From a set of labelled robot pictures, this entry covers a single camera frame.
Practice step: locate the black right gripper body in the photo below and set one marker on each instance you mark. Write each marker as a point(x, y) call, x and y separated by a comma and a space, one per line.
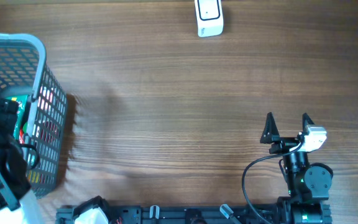
point(284, 144)

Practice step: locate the white barcode scanner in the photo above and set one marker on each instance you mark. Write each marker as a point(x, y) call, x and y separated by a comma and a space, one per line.
point(209, 17)

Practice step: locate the small jar green lid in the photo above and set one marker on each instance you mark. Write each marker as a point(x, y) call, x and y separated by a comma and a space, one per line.
point(24, 129)

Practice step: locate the grey plastic shopping basket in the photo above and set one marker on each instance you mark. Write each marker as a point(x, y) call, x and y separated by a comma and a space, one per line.
point(24, 71)

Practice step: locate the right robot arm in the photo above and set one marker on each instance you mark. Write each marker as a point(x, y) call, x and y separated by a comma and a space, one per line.
point(306, 182)

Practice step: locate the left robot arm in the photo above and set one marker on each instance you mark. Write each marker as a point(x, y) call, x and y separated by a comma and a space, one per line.
point(18, 203)

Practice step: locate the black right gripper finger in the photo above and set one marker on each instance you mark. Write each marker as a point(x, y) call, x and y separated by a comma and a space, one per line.
point(306, 120)
point(270, 133)

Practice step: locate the green 3M gloves packet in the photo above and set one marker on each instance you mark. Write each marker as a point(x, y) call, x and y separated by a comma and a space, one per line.
point(22, 115)

